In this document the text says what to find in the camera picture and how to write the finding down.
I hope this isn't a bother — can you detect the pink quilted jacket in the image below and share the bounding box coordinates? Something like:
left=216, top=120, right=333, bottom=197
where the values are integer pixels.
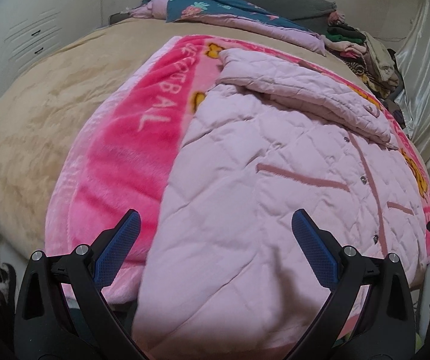
left=132, top=49, right=428, bottom=351

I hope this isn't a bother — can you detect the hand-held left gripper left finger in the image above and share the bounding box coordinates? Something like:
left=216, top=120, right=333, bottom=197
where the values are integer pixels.
left=12, top=209, right=142, bottom=360

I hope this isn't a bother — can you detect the pile of clothes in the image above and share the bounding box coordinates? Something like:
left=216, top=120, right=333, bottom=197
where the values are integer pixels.
left=322, top=10, right=411, bottom=136

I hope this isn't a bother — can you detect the blue floral quilt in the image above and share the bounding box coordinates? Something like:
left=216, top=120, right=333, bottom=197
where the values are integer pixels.
left=132, top=0, right=328, bottom=56

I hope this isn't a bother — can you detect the white wardrobe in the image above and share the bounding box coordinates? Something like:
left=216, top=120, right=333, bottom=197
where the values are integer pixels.
left=0, top=0, right=105, bottom=117

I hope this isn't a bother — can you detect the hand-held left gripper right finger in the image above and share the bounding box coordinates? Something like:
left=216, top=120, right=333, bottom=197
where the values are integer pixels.
left=291, top=209, right=417, bottom=360

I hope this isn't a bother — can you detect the pink printed blanket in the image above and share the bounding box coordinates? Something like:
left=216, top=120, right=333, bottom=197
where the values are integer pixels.
left=44, top=34, right=430, bottom=304

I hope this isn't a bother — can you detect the furry slipper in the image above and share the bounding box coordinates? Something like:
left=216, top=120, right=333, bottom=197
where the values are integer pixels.
left=0, top=264, right=17, bottom=305

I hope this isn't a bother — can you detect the beige bed cover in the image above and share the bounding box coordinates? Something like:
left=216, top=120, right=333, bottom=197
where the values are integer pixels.
left=0, top=17, right=351, bottom=267

